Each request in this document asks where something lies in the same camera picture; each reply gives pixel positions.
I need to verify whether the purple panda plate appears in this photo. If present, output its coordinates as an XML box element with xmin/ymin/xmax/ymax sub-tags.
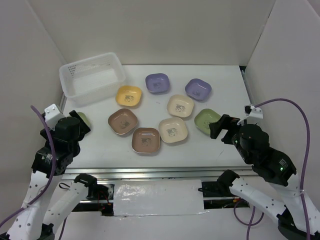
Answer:
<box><xmin>145</xmin><ymin>73</ymin><xmax>171</xmax><ymax>94</ymax></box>
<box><xmin>185</xmin><ymin>78</ymin><xmax>212</xmax><ymax>101</ymax></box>

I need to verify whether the green panda plate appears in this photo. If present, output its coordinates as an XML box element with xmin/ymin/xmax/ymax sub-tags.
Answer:
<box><xmin>77</xmin><ymin>112</ymin><xmax>91</xmax><ymax>128</ymax></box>
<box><xmin>194</xmin><ymin>108</ymin><xmax>221</xmax><ymax>136</ymax></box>

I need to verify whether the cream panda plate upper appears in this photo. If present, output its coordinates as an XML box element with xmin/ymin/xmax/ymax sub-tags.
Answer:
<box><xmin>166</xmin><ymin>94</ymin><xmax>194</xmax><ymax>118</ymax></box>

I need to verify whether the purple cable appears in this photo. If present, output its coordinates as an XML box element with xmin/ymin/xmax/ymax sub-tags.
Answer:
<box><xmin>233</xmin><ymin>98</ymin><xmax>312</xmax><ymax>240</ymax></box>
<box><xmin>0</xmin><ymin>104</ymin><xmax>68</xmax><ymax>240</ymax></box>

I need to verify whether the brown panda plate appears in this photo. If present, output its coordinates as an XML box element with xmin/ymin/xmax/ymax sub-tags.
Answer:
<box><xmin>131</xmin><ymin>127</ymin><xmax>161</xmax><ymax>156</ymax></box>
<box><xmin>107</xmin><ymin>108</ymin><xmax>139</xmax><ymax>136</ymax></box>

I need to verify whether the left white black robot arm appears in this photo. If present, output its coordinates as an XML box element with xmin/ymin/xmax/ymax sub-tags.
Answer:
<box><xmin>0</xmin><ymin>107</ymin><xmax>99</xmax><ymax>240</ymax></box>

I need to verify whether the cream panda plate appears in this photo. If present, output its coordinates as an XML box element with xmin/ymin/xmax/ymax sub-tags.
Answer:
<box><xmin>166</xmin><ymin>94</ymin><xmax>194</xmax><ymax>118</ymax></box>
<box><xmin>158</xmin><ymin>117</ymin><xmax>188</xmax><ymax>144</ymax></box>

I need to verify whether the aluminium rail frame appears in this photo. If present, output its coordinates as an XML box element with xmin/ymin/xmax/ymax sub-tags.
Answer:
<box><xmin>62</xmin><ymin>65</ymin><xmax>254</xmax><ymax>183</ymax></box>

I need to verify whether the purple panda plate right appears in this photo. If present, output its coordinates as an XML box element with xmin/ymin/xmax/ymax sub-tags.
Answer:
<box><xmin>185</xmin><ymin>78</ymin><xmax>212</xmax><ymax>101</ymax></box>

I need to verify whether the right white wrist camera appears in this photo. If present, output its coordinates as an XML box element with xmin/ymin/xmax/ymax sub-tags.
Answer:
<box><xmin>237</xmin><ymin>104</ymin><xmax>263</xmax><ymax>126</ymax></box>

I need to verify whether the yellow panda plate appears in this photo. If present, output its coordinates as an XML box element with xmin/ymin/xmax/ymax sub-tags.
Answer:
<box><xmin>115</xmin><ymin>85</ymin><xmax>142</xmax><ymax>107</ymax></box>

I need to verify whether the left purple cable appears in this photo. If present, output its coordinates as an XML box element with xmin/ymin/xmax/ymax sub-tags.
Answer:
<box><xmin>0</xmin><ymin>104</ymin><xmax>68</xmax><ymax>240</ymax></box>

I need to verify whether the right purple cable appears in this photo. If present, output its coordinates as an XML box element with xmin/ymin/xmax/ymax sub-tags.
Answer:
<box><xmin>233</xmin><ymin>98</ymin><xmax>312</xmax><ymax>240</ymax></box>

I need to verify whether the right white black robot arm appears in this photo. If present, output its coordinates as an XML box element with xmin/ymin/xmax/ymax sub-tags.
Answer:
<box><xmin>209</xmin><ymin>114</ymin><xmax>320</xmax><ymax>240</ymax></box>

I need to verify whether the white foil covered panel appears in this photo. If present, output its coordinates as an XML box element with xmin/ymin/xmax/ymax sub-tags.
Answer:
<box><xmin>113</xmin><ymin>180</ymin><xmax>205</xmax><ymax>217</ymax></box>

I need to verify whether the white perforated plastic bin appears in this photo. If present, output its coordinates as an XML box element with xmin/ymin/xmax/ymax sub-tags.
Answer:
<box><xmin>59</xmin><ymin>52</ymin><xmax>126</xmax><ymax>106</ymax></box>

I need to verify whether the cream panda plate lower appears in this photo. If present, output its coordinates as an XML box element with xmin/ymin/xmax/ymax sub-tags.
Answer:
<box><xmin>158</xmin><ymin>117</ymin><xmax>188</xmax><ymax>144</ymax></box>

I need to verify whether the purple panda plate left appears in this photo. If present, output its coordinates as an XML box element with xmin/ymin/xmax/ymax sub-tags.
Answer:
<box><xmin>145</xmin><ymin>73</ymin><xmax>171</xmax><ymax>94</ymax></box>

